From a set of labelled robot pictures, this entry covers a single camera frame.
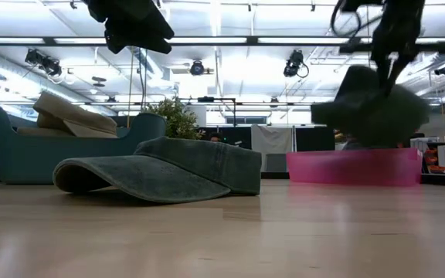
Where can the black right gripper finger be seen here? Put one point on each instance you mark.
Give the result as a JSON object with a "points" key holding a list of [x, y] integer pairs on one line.
{"points": [[383, 75], [395, 75]]}

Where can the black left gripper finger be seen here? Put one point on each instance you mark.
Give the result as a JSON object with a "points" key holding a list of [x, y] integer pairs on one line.
{"points": [[141, 45], [149, 29]]}

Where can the dark green baseball cap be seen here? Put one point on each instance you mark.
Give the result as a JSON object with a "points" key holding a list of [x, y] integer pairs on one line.
{"points": [[381, 119], [168, 173]]}

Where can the tan baseball cap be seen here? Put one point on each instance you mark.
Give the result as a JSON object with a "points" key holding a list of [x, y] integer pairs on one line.
{"points": [[43, 131], [79, 119]]}

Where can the black ceiling spotlight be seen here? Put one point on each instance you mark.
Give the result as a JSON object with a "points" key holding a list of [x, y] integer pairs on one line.
{"points": [[443, 70], [294, 63], [43, 62], [197, 68]]}

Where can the small green potted plant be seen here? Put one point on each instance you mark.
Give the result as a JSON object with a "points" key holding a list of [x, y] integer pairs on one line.
{"points": [[176, 119]]}

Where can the shelf with orange items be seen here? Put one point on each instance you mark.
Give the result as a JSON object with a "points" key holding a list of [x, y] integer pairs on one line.
{"points": [[435, 158]]}

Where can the red translucent plastic bin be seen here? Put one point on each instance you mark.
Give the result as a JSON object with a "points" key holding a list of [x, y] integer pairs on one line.
{"points": [[354, 170]]}

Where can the person's head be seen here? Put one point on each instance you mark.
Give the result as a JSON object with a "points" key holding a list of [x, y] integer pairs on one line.
{"points": [[215, 137]]}

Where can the white cloth panel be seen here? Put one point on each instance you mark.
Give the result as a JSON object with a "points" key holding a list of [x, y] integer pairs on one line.
{"points": [[272, 141]]}

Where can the teal plastic bin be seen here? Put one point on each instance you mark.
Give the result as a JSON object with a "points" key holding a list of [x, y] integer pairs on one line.
{"points": [[33, 162]]}

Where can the overhead frame rail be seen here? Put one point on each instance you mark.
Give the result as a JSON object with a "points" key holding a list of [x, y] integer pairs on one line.
{"points": [[251, 39]]}

